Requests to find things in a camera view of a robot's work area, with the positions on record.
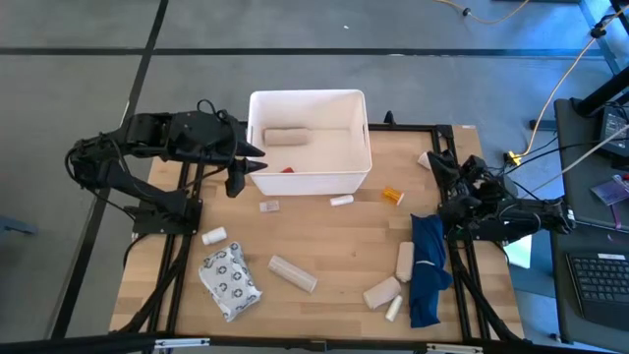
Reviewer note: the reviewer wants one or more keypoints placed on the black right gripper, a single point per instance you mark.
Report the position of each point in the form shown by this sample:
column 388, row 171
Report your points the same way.
column 484, row 182

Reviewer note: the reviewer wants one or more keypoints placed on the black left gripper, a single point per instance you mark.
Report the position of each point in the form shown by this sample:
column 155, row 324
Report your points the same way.
column 206, row 137

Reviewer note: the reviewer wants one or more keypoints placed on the orange pill bottle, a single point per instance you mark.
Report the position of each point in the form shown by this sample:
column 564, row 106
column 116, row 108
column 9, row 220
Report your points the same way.
column 392, row 194

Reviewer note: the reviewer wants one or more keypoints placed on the small white bottle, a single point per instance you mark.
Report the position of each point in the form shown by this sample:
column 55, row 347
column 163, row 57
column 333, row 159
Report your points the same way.
column 341, row 200

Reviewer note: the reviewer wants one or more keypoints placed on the long bandage roll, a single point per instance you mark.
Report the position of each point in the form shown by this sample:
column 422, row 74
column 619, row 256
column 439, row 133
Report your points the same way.
column 292, row 273

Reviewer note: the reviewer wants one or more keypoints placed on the white pouch blue cross print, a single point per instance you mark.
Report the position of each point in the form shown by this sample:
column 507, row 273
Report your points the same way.
column 229, row 282

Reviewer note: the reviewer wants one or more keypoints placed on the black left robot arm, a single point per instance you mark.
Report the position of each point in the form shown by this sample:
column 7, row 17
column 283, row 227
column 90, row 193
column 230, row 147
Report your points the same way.
column 132, row 184

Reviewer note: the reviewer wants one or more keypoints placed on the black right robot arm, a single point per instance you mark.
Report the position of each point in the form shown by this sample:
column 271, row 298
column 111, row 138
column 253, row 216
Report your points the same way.
column 535, row 218

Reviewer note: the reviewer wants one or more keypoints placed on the white perforated plastic basket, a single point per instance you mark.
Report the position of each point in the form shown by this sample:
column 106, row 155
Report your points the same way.
column 314, row 152

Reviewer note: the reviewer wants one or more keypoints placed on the small white cup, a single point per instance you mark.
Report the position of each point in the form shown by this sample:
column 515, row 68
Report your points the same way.
column 423, row 161

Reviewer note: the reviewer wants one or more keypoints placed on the small red item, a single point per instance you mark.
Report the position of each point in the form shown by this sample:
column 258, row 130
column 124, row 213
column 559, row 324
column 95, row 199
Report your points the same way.
column 287, row 170

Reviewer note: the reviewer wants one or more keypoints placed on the white pill bottle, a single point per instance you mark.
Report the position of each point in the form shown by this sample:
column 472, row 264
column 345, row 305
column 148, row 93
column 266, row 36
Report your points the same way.
column 214, row 236

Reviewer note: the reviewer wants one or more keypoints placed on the dark blue fabric sleeve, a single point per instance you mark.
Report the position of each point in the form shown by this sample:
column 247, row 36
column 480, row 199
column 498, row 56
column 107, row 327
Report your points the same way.
column 427, row 275

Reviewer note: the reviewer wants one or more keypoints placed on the beige wooden block lower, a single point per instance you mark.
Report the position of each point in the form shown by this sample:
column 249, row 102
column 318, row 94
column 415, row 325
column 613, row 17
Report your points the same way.
column 382, row 293

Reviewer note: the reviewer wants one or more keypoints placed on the black side desk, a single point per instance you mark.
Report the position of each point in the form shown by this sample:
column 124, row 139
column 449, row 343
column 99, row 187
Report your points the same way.
column 580, row 206

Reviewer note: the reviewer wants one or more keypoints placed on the white small tube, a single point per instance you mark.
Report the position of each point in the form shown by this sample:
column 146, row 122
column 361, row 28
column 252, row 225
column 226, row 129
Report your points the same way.
column 393, row 309

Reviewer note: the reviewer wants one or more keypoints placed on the purple card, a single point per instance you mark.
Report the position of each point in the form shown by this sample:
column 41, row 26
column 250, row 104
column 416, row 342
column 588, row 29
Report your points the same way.
column 609, row 192

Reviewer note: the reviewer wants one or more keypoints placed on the black desktop device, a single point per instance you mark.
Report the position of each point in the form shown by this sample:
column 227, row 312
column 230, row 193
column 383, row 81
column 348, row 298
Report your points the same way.
column 614, row 130

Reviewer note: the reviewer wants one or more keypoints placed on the black stand leg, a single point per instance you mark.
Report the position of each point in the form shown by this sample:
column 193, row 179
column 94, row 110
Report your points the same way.
column 604, row 91

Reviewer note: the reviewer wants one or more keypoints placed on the black computer keyboard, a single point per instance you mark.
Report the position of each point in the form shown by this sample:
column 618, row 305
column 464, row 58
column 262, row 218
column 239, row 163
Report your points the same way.
column 599, row 285

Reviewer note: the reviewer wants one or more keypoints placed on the black bar with silver brackets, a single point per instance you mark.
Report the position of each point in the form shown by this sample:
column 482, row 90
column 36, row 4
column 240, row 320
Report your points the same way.
column 295, row 345

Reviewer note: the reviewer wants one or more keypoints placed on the grey-blue chair base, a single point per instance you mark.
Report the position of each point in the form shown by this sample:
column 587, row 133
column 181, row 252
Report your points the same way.
column 15, row 226

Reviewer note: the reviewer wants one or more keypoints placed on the black aluminium table frame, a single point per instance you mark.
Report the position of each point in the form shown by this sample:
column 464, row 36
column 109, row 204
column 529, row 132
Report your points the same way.
column 403, row 127

